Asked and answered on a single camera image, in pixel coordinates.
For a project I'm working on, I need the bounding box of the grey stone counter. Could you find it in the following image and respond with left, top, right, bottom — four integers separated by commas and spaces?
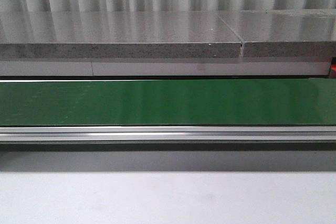
0, 8, 336, 77

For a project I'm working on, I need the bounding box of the green conveyor belt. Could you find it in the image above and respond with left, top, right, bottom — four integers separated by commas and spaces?
1, 78, 335, 126

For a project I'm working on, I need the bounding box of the red object at edge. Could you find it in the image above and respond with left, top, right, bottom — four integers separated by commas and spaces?
329, 57, 336, 79

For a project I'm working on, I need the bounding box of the aluminium conveyor frame rail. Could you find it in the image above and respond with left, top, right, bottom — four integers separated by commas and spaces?
1, 126, 335, 144

